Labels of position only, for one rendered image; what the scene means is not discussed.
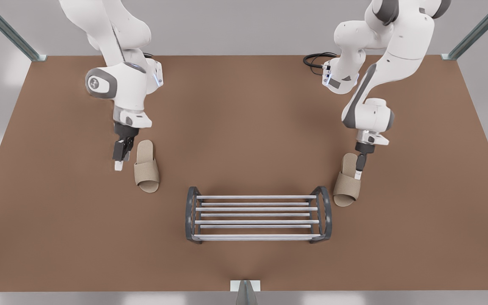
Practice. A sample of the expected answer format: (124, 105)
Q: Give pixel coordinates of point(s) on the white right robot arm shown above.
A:
(125, 84)

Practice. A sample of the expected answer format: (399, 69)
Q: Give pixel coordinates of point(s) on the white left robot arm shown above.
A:
(379, 55)

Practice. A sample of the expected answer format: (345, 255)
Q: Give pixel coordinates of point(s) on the grey metal shoe rack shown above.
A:
(257, 215)

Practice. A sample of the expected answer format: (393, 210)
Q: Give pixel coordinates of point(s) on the beige slipper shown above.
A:
(347, 186)
(146, 167)

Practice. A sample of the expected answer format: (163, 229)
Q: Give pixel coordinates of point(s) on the silver frame post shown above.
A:
(479, 29)
(6, 29)
(246, 292)

